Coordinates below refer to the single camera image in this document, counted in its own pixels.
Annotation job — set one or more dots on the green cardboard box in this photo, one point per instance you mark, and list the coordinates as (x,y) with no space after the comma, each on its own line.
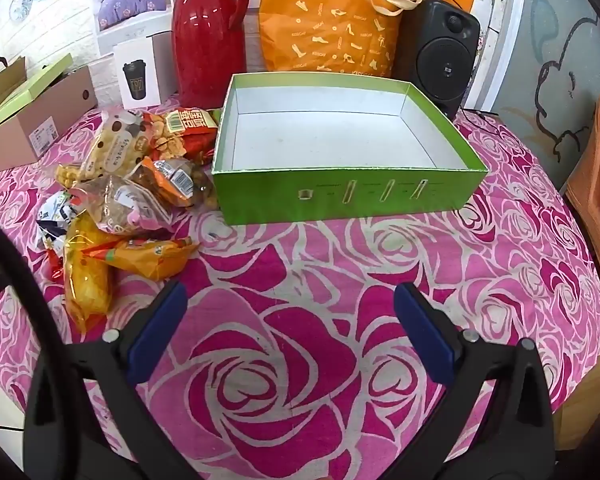
(260,195)

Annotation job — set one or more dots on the orange chair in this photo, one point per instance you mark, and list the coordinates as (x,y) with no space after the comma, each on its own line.
(595,185)

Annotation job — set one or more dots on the clear pink snack packet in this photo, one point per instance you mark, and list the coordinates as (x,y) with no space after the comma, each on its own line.
(115,205)

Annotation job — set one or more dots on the white cup package box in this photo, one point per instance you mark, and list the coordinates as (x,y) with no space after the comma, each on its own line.
(135,75)

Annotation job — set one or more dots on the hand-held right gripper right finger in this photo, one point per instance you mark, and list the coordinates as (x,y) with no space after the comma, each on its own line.
(425,330)

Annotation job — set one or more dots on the orange clear biscuit packet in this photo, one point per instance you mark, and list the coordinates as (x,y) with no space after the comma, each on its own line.
(180,180)

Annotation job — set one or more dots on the yellow snack packet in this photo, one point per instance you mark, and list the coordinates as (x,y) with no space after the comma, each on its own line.
(85,275)

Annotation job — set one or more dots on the clear bag of round puffs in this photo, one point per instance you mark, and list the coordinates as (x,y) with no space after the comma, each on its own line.
(110,150)

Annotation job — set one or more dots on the green box lid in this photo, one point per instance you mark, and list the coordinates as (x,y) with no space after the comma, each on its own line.
(25,95)

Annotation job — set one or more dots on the red peanut packet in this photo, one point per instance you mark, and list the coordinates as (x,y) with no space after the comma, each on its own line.
(190,125)

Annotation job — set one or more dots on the red thermos jug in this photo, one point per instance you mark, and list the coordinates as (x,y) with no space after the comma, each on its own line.
(205,35)

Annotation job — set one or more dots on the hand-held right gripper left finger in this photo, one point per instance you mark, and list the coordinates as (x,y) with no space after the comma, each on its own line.
(157,330)

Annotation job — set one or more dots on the black speaker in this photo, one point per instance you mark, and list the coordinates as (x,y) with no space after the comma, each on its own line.
(445,60)

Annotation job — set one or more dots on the white blue snack packet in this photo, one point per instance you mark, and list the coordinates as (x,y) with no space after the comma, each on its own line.
(55,217)

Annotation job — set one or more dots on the pink rose tablecloth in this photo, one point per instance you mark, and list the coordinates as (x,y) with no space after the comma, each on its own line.
(305,285)

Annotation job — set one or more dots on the small red wrapped candy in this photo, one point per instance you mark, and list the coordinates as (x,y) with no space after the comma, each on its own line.
(56,266)

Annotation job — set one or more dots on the orange snack packet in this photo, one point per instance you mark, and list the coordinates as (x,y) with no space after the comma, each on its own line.
(150,257)

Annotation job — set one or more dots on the orange tote bag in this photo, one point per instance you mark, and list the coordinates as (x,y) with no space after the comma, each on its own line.
(320,20)

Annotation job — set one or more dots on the brown cardboard box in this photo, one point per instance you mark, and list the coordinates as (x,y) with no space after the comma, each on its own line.
(30,135)

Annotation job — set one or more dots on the brown paper bag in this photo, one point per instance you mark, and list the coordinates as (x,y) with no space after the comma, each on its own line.
(5,77)

